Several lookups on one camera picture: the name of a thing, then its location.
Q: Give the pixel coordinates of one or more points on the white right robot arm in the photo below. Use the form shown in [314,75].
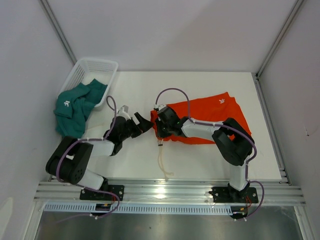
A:
[235,145]

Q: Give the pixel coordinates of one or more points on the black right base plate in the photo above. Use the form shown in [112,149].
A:
[226,194]

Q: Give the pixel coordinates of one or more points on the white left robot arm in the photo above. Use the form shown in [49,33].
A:
[69,162]

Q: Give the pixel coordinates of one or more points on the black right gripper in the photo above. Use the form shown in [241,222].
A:
[160,133]

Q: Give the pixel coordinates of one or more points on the green shorts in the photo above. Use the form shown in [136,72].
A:
[73,108]

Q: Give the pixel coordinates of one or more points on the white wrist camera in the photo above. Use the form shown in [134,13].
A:
[159,107]
[123,112]

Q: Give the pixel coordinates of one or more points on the white slotted cable duct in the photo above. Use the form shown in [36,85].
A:
[126,208]

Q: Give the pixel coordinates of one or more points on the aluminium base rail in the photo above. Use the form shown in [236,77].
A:
[176,192]

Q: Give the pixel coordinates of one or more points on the aluminium corner post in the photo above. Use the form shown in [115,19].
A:
[284,30]
[53,20]

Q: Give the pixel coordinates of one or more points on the orange shorts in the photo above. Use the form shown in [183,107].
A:
[216,108]

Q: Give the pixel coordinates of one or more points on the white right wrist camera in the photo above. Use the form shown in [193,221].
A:
[159,107]

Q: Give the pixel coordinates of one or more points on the white plastic basket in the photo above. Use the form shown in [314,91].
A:
[87,69]

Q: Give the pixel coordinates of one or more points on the aluminium corner post right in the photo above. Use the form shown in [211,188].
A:
[284,30]

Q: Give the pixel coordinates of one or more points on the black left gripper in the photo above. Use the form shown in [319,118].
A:
[143,125]

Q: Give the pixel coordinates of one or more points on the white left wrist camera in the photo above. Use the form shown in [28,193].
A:
[123,112]

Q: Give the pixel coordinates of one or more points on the aluminium corner post left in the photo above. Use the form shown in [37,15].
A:
[53,20]

